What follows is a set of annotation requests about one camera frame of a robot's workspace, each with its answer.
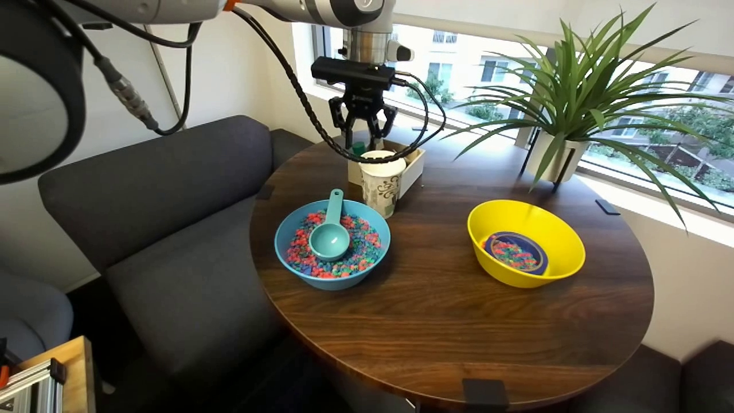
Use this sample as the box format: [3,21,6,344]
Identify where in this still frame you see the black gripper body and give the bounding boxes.
[329,85,396,126]

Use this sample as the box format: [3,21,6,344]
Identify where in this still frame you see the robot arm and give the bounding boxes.
[0,0,411,184]

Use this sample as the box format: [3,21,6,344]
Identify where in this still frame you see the blue bowl with colored pebbles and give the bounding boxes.
[274,199,393,291]

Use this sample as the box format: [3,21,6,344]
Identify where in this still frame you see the yellow bowl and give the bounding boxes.
[466,199,587,289]

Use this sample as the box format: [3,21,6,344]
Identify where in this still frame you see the white wooden box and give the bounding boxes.
[346,149,425,196]

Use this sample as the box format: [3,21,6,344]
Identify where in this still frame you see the patterned paper cup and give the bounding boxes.
[357,149,407,217]

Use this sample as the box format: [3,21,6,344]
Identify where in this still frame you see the teal measuring scoop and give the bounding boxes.
[309,188,350,262]

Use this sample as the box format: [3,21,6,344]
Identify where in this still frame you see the green potted plant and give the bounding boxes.
[462,6,725,217]

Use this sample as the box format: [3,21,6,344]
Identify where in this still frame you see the white plant pot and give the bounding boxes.
[525,131,587,184]

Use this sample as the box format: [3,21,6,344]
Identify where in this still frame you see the dark grey sofa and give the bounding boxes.
[40,116,350,413]

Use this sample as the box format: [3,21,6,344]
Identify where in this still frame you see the black table clamp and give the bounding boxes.
[464,379,509,409]

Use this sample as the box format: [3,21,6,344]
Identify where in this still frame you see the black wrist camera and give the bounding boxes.
[309,58,394,90]

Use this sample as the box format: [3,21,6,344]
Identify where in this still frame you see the black cable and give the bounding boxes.
[43,0,450,165]

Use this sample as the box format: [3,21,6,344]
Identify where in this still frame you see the wooden cart with aluminium rail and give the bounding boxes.
[0,338,99,413]

